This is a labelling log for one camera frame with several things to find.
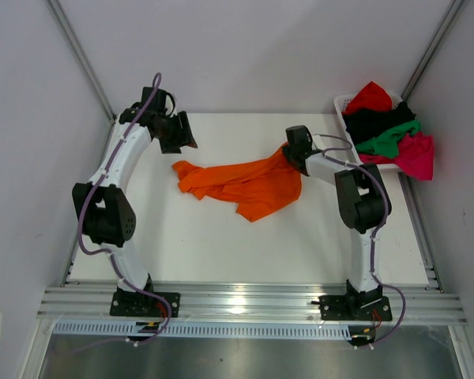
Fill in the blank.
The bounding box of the orange t shirt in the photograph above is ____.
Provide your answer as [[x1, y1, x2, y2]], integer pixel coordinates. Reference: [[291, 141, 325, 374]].
[[172, 148, 303, 223]]

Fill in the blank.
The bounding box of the aluminium mounting rail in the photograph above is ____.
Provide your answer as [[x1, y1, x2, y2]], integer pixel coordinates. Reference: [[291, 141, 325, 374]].
[[37, 280, 468, 326]]

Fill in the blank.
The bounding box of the black t shirt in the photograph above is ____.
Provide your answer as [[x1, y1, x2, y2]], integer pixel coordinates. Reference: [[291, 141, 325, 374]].
[[343, 102, 416, 144]]

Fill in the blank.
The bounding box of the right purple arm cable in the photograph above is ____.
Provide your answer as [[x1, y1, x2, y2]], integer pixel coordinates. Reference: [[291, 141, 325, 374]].
[[314, 133, 408, 351]]

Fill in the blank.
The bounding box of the white plastic laundry basket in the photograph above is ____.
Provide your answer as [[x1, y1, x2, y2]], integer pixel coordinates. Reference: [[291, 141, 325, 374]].
[[333, 93, 402, 173]]

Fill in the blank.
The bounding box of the red t shirt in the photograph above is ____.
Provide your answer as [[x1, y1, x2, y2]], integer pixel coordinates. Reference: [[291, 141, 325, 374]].
[[343, 81, 393, 115]]

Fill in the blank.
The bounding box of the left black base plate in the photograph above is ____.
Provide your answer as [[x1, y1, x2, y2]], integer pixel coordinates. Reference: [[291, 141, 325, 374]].
[[110, 289, 180, 318]]

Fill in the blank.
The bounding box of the slotted grey cable duct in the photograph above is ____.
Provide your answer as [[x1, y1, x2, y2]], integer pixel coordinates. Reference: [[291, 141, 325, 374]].
[[52, 320, 352, 340]]

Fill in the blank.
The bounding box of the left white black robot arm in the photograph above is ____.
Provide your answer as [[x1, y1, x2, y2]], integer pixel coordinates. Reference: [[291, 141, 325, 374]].
[[72, 84, 198, 316]]

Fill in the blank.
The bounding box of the magenta t shirt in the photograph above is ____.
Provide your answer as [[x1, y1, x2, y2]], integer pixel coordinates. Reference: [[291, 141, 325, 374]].
[[359, 132, 435, 181]]

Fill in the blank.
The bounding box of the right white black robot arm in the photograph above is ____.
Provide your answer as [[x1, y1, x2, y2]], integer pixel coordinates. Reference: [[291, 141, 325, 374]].
[[282, 126, 391, 320]]

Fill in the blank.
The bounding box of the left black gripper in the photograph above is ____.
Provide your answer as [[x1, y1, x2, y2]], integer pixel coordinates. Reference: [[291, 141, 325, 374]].
[[155, 111, 198, 154]]

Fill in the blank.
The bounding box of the green t shirt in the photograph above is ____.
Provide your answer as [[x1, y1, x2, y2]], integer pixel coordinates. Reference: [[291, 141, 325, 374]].
[[355, 120, 421, 159]]

